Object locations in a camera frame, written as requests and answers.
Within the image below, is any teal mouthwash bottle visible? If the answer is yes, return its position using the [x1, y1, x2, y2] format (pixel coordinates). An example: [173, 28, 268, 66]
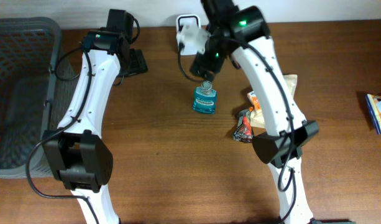
[193, 81, 218, 114]

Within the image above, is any orange tissue pack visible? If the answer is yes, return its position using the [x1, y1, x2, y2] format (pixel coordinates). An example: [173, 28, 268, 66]
[247, 91, 262, 114]

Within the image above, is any beige grain bag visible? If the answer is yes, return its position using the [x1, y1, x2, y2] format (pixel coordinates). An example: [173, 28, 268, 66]
[250, 74, 298, 128]

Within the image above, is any black red snack packet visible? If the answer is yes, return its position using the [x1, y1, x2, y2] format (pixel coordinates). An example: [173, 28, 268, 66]
[232, 107, 254, 143]

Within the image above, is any yellow wet wipes pack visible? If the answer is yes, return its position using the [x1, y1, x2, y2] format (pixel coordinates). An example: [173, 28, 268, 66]
[365, 94, 381, 134]

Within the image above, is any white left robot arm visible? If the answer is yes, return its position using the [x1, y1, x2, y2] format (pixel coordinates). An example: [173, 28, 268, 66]
[42, 9, 148, 223]

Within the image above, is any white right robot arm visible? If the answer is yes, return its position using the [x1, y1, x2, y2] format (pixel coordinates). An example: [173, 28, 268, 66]
[178, 0, 319, 223]

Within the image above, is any white barcode scanner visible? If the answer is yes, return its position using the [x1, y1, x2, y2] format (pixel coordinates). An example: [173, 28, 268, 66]
[176, 14, 201, 56]

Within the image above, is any grey plastic basket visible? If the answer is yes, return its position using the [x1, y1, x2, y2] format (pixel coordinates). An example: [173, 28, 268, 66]
[0, 17, 78, 179]

